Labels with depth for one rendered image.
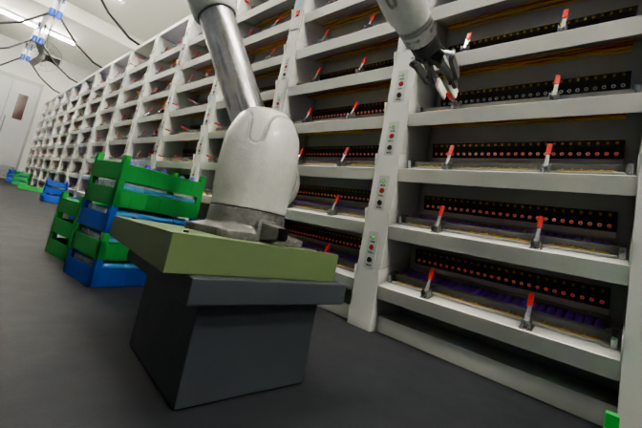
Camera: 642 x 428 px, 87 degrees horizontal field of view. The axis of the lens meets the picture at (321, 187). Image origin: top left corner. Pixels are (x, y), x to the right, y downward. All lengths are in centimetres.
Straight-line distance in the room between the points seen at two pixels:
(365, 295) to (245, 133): 74
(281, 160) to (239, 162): 8
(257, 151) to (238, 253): 20
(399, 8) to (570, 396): 98
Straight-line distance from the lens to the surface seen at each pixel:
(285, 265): 60
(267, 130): 67
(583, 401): 108
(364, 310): 121
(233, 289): 54
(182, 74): 305
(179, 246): 51
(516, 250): 103
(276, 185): 65
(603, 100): 110
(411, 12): 91
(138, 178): 120
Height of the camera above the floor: 30
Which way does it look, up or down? 7 degrees up
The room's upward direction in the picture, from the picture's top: 11 degrees clockwise
